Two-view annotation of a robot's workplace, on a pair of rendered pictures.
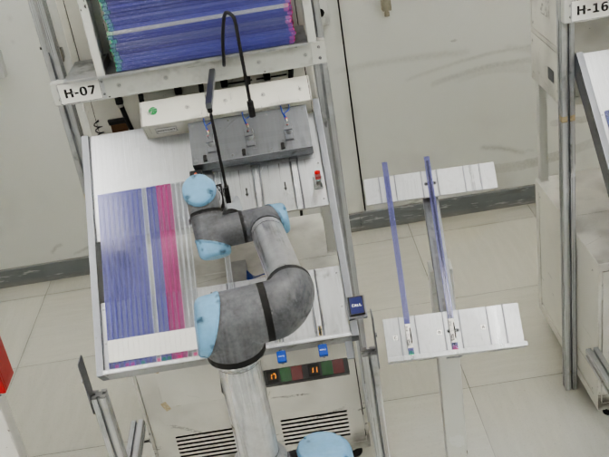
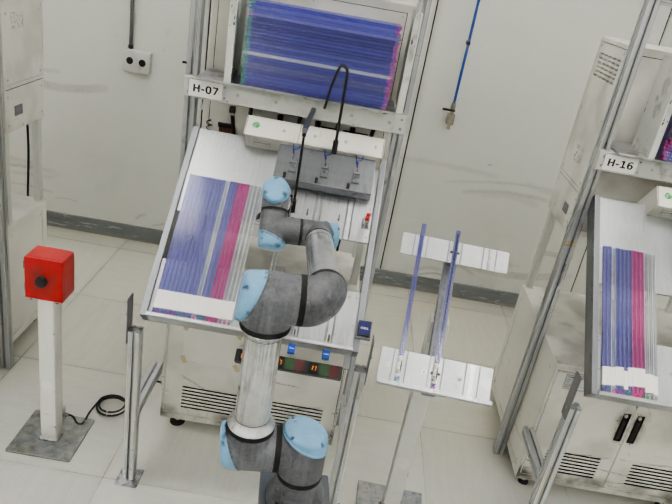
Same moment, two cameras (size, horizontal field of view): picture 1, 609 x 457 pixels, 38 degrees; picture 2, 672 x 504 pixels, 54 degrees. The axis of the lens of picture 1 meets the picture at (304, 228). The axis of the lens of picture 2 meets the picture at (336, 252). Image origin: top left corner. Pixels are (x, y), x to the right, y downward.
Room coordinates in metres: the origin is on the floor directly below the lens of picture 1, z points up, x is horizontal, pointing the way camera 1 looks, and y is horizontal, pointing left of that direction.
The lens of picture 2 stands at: (0.17, 0.07, 1.84)
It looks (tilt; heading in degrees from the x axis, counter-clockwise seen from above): 24 degrees down; 359
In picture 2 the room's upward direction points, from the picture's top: 10 degrees clockwise
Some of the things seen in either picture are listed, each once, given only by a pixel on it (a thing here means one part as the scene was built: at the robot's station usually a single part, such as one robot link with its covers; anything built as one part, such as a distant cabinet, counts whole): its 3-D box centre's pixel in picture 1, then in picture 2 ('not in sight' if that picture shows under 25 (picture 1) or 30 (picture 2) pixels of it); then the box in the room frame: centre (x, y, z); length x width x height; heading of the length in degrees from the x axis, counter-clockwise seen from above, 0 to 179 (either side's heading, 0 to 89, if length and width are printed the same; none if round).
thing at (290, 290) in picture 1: (279, 261); (323, 266); (1.64, 0.06, 1.13); 0.49 x 0.11 x 0.12; 7
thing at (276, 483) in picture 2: not in sight; (297, 483); (1.46, 0.03, 0.60); 0.15 x 0.15 x 0.10
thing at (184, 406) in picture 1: (252, 345); (265, 336); (2.57, 0.25, 0.31); 0.70 x 0.65 x 0.62; 89
